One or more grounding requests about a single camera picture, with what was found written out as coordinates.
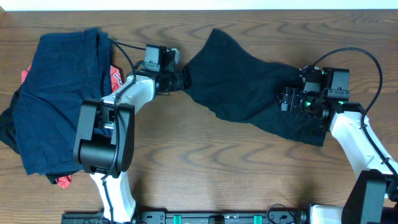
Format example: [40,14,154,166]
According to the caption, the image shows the black shorts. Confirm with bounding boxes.
[184,29,326,146]

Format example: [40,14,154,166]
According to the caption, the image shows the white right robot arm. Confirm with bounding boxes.
[280,65,397,223]

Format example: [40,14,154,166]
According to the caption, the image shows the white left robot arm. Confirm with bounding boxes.
[73,44,189,223]

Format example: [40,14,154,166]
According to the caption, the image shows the red garment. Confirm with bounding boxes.
[21,65,123,189]

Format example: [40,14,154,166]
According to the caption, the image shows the navy blue folded garment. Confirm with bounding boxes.
[12,28,112,175]

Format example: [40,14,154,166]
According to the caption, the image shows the black garment under pile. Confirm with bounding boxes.
[1,89,71,188]

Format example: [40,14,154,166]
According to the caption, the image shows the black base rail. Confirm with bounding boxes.
[61,203,398,224]

